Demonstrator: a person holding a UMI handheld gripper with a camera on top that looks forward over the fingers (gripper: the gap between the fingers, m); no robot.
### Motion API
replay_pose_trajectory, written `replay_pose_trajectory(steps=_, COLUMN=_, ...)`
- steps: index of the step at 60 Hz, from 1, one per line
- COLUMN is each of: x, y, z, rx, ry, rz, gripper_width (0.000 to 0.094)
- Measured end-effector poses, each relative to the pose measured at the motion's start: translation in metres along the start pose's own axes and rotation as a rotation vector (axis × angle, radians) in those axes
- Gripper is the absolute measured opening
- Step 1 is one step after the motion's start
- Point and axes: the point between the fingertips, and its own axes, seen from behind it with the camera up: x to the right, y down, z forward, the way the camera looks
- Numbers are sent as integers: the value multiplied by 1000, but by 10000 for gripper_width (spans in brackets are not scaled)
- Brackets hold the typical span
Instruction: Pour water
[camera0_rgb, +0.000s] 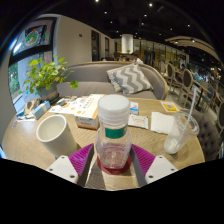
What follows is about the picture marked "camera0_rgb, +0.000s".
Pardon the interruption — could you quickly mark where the group of dining chairs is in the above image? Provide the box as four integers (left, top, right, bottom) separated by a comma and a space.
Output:
164, 61, 224, 111

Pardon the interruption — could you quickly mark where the white printed leaflet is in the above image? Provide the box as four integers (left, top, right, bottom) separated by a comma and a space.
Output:
49, 95, 84, 116

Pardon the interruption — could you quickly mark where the blue and white tissue box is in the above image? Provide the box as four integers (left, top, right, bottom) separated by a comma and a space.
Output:
32, 100, 52, 120

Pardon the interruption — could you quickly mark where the grey chevron pillow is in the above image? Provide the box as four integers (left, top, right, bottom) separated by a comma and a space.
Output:
106, 63, 155, 95

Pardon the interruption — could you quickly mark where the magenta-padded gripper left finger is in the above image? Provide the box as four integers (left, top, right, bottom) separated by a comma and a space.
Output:
45, 143, 95, 188

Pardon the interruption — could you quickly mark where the white and orange box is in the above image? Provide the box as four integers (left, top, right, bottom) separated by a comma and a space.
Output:
73, 93, 105, 130

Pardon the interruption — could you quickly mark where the yellow card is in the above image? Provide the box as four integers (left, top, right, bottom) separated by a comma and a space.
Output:
160, 100, 181, 113

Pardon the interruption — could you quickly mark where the pale green ceramic cup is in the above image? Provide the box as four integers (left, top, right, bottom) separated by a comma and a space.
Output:
35, 114, 78, 158

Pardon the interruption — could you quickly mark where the blue and white card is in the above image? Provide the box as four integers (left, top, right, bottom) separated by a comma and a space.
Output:
129, 101, 140, 116

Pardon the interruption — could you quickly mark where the person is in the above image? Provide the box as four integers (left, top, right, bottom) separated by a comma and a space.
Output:
130, 53, 144, 65

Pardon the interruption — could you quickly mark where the group of ceiling lights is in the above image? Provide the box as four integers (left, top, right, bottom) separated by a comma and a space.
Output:
94, 0, 201, 44

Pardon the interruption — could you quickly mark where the clear plastic water bottle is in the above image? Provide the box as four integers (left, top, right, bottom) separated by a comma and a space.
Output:
94, 94, 133, 170

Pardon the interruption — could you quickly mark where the clear plastic cup with straw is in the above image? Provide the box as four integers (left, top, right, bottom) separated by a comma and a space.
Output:
163, 87, 200, 155

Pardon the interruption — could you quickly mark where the grey curved sofa bench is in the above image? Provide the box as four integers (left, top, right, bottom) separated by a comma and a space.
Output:
54, 60, 169, 101

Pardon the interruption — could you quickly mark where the green potted plant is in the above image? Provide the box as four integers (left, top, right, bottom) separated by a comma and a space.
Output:
22, 55, 80, 104

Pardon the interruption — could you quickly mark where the round colourful window sticker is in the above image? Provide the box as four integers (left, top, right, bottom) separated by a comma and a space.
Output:
24, 28, 44, 46

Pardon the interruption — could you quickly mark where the white paper napkin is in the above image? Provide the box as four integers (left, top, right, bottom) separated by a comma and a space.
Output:
150, 111, 176, 135

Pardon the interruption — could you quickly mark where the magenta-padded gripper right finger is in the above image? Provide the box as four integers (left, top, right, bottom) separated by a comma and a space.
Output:
130, 143, 179, 188

